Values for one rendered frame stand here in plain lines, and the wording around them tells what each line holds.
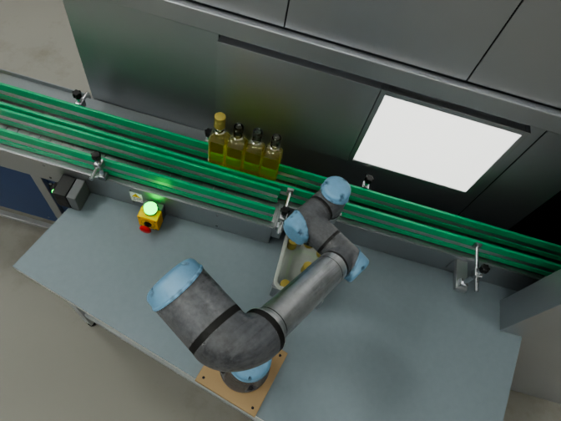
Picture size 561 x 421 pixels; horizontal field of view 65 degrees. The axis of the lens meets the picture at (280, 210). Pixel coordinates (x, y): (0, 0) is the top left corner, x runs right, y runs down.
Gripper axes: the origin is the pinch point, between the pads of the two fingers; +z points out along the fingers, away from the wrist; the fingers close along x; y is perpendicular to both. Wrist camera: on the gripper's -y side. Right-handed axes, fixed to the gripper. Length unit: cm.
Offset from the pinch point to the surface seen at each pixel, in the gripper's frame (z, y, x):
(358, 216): 1.0, -14.0, 13.7
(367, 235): 7.6, -12.0, 19.4
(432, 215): -0.7, -22.0, 38.0
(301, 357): 16.8, 32.6, 8.2
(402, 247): 9.2, -12.3, 32.8
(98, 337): 91, 34, -76
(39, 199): 39, -1, -106
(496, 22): -65, -33, 23
